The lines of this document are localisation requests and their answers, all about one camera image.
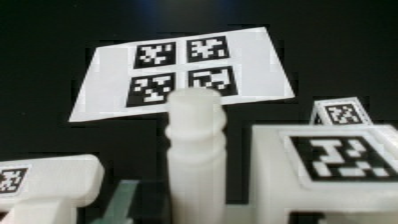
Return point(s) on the white marker sheet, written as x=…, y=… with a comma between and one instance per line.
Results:
x=222, y=61

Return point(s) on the small white marker cube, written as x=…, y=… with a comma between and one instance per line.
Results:
x=339, y=112

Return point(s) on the white chair seat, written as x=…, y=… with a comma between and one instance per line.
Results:
x=195, y=156

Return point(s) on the white chair leg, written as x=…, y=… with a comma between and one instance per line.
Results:
x=47, y=187
x=323, y=171

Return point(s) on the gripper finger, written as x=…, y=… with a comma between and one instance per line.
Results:
x=119, y=204

